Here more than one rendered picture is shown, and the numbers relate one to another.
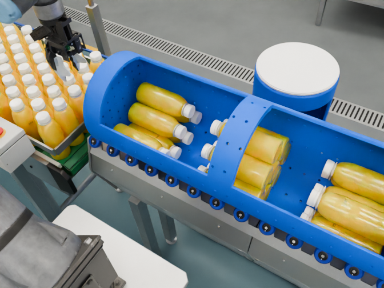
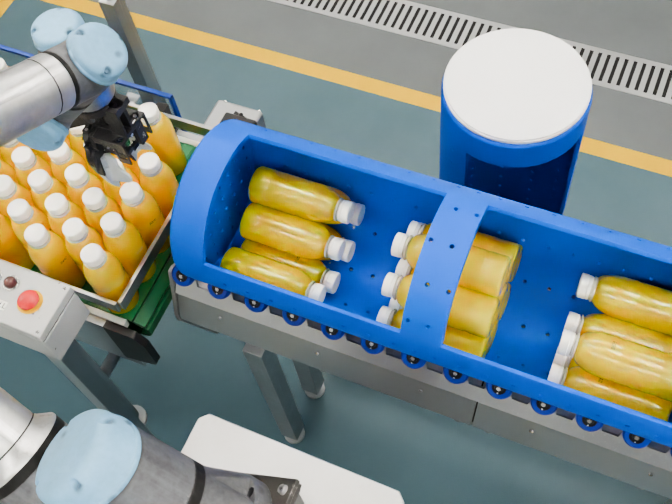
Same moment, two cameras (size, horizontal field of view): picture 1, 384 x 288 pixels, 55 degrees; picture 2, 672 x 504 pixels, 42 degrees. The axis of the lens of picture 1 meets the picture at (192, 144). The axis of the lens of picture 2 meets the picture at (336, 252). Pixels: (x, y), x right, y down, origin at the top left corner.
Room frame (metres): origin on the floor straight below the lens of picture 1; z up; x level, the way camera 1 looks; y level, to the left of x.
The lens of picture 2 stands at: (-0.03, 0.07, 2.35)
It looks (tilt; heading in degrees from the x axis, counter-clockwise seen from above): 60 degrees down; 357
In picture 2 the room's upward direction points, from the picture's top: 11 degrees counter-clockwise
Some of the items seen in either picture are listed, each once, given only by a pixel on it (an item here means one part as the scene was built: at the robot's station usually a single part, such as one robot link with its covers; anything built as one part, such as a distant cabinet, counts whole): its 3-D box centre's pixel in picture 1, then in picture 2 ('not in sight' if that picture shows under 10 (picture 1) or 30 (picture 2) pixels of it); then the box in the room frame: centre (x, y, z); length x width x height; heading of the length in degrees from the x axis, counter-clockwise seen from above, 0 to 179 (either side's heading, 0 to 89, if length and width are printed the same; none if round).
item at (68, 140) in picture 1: (98, 112); (173, 217); (0.92, 0.31, 0.96); 0.40 x 0.01 x 0.03; 144
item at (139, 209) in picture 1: (147, 234); (277, 394); (0.78, 0.23, 0.31); 0.06 x 0.06 x 0.63; 54
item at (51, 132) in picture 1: (53, 136); (109, 279); (0.81, 0.44, 0.98); 0.07 x 0.07 x 0.17
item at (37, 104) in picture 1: (38, 103); (74, 229); (0.87, 0.47, 1.07); 0.04 x 0.04 x 0.02
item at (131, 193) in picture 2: (74, 90); (131, 192); (0.92, 0.36, 1.07); 0.04 x 0.04 x 0.02
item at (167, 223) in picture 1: (164, 210); (301, 345); (0.89, 0.15, 0.31); 0.06 x 0.06 x 0.63; 54
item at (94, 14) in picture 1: (119, 104); (177, 155); (1.39, 0.35, 0.55); 0.04 x 0.04 x 1.10; 54
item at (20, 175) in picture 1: (56, 225); (116, 411); (0.76, 0.58, 0.50); 0.04 x 0.04 x 1.00; 54
